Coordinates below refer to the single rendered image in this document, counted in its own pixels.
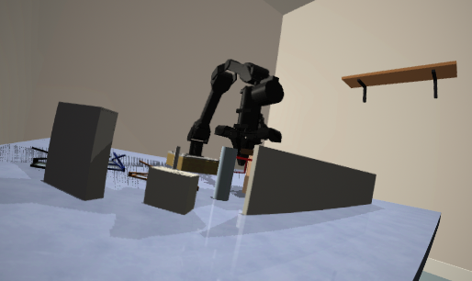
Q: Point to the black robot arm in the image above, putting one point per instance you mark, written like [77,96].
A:
[264,90]

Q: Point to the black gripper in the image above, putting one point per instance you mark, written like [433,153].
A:
[247,126]

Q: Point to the orange glasses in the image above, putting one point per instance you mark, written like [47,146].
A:
[141,176]

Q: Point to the blue glasses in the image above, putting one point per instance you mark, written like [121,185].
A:
[112,165]

